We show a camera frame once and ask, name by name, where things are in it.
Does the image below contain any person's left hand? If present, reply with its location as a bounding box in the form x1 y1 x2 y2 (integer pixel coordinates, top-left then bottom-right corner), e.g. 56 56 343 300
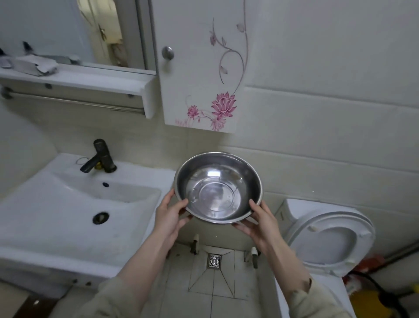
154 189 194 244

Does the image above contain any person's right hand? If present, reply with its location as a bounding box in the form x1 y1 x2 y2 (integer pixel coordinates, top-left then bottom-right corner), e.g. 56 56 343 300
231 199 282 251

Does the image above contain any stainless steel bowl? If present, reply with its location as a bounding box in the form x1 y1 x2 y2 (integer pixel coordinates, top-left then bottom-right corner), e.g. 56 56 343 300
173 152 264 225

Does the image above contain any person's left forearm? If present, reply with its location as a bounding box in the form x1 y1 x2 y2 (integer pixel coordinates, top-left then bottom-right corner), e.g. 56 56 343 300
116 229 174 302

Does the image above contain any person's beige right sleeve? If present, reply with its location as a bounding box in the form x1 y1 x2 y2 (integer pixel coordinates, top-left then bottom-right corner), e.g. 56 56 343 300
285 278 353 318

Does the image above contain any person's beige sleeve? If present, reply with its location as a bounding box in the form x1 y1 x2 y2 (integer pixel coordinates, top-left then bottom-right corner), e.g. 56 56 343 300
75 277 144 318
285 278 353 318

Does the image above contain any person's beige left sleeve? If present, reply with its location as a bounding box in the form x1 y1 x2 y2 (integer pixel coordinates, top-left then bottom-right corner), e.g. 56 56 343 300
75 277 144 318

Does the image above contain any white toilet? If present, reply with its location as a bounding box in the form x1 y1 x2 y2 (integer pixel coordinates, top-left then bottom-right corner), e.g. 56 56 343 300
274 198 377 318

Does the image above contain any gray metal faucet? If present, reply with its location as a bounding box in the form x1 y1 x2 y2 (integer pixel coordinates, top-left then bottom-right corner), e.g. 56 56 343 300
79 138 117 173

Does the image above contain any white toilet lid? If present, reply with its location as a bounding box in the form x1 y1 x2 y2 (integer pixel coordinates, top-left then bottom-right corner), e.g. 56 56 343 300
286 209 376 277

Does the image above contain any orange plastic item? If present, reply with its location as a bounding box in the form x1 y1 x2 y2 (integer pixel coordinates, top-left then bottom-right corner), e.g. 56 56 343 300
343 255 387 289

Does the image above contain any white ceramic sink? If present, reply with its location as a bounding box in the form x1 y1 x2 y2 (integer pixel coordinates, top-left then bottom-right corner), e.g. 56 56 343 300
0 152 177 279

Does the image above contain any yellow plastic container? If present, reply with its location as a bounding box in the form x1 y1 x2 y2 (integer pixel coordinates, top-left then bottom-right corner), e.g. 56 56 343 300
352 288 398 318

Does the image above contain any white vanity cabinet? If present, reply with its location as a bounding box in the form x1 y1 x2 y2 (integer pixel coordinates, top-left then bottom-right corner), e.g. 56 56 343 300
0 259 102 299

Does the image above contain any metal towel bar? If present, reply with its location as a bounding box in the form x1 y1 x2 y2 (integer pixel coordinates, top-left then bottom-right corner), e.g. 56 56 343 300
0 86 146 115

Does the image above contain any crumpled white packet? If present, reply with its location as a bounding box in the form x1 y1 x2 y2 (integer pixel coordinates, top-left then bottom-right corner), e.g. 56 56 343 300
14 54 59 76

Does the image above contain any white wall cabinet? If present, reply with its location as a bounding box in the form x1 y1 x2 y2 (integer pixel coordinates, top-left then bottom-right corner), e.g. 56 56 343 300
0 0 249 134

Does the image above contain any wall cabinet mirror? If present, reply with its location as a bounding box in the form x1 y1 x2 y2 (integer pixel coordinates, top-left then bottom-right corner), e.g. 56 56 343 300
0 0 157 71

